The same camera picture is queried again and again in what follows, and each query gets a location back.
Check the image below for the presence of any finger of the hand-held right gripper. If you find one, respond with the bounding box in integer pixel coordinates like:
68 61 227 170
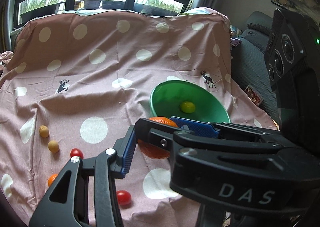
169 116 282 142
135 118 283 154

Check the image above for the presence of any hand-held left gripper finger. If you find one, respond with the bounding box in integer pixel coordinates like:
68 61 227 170
29 125 138 227

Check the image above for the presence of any small orange mandarin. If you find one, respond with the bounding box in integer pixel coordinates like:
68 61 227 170
137 116 178 160

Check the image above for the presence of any green jujube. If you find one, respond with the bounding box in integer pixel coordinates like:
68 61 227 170
180 101 196 114

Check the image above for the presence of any green bowl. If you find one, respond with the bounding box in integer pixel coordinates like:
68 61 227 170
149 80 231 123

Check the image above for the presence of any red cherry tomato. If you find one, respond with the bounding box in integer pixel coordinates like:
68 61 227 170
70 148 84 160
116 190 132 205

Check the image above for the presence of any large orange mandarin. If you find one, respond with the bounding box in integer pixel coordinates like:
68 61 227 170
48 173 59 188

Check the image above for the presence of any snack packet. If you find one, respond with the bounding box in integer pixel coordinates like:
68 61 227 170
244 86 263 105

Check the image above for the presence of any pink polka dot blanket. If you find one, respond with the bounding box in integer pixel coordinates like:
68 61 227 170
0 7 282 227

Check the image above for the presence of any grey sofa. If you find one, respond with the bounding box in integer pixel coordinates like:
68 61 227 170
231 11 284 130

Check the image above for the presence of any patterned purple cloth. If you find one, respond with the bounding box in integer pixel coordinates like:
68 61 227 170
229 25 244 47

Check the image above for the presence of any dark planter trough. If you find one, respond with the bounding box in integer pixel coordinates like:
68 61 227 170
102 0 126 10

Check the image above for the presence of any pink clothes pile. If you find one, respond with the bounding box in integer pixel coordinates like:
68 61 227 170
0 51 13 70

